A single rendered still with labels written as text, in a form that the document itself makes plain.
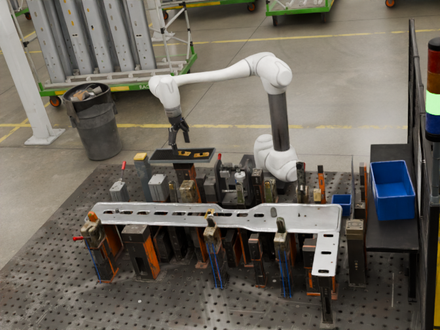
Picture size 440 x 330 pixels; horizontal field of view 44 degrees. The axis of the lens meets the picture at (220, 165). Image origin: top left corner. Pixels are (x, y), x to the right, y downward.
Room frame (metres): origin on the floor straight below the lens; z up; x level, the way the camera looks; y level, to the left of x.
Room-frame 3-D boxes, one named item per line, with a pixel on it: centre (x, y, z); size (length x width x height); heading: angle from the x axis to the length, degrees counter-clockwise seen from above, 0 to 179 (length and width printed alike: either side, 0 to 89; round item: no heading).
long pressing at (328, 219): (2.29, 0.12, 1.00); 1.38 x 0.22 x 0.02; 70
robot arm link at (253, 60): (2.89, -0.34, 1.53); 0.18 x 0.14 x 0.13; 111
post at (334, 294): (1.89, -0.41, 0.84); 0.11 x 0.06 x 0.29; 160
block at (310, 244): (1.93, -0.34, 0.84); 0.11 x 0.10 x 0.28; 160
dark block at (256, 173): (2.41, -0.18, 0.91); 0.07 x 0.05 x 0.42; 160
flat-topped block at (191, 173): (2.68, 0.20, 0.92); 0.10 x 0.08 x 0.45; 70
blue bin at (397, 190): (2.07, -0.78, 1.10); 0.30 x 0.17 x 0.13; 167
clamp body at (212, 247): (2.11, 0.11, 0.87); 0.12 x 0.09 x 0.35; 160
